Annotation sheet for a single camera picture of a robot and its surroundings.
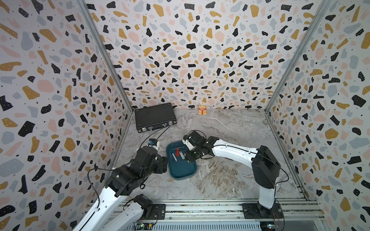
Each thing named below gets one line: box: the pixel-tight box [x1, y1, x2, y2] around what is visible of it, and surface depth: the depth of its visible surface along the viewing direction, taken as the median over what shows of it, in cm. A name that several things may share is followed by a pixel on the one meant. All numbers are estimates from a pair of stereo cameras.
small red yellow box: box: [198, 104, 207, 115], surface depth 123 cm
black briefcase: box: [134, 102, 178, 134], surface depth 111 cm
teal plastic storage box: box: [165, 140, 198, 181], surface depth 92 cm
